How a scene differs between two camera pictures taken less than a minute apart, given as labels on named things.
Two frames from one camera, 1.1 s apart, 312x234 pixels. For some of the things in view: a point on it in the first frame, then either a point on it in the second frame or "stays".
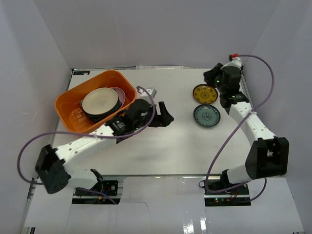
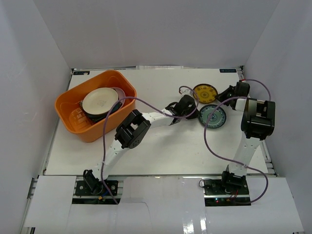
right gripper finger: [210, 76] -> [222, 96]
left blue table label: [81, 72] stays
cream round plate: [100, 101] stays
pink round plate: [121, 96] stays
